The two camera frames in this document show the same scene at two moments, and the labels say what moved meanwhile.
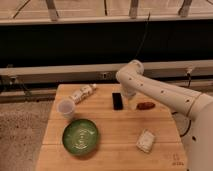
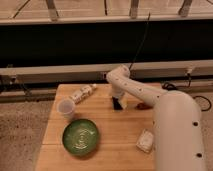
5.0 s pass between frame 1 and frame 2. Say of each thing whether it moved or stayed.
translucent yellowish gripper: moved
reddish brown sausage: stayed
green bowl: stayed
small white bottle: stayed
